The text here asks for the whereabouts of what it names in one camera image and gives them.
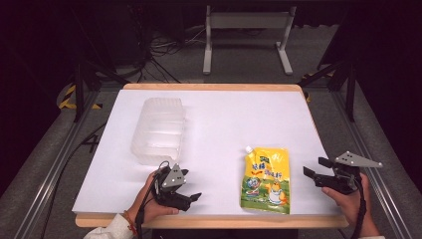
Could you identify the person's left hand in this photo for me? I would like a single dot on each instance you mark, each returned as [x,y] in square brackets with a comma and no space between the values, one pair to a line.
[146,205]

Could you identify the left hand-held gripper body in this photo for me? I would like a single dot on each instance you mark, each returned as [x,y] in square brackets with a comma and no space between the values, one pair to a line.
[174,179]

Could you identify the wooden table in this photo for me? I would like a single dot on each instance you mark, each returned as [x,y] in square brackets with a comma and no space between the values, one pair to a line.
[212,221]

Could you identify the yellow spouted pouch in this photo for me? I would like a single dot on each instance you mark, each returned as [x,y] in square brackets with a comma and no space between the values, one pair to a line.
[265,179]

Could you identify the black tripod stand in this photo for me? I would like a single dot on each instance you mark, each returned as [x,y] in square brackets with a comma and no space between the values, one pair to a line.
[79,86]
[348,86]

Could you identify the person's right hand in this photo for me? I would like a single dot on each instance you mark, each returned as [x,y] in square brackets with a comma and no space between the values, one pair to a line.
[351,207]

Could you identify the clear plastic container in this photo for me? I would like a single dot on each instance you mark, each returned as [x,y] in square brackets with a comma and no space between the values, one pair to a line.
[159,132]

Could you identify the white metal stand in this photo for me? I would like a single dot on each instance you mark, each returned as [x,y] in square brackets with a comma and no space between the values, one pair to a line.
[249,20]

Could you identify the aluminium floor rail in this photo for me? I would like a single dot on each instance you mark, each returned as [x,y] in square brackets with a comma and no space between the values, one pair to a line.
[371,166]
[53,172]

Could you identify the yellow black hazard tape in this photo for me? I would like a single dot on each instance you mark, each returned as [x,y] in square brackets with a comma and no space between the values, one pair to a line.
[66,99]

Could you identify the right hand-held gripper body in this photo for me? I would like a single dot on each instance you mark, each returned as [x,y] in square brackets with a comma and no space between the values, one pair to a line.
[345,181]

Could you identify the white table sheet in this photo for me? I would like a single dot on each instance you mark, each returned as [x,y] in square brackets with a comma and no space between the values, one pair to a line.
[219,132]

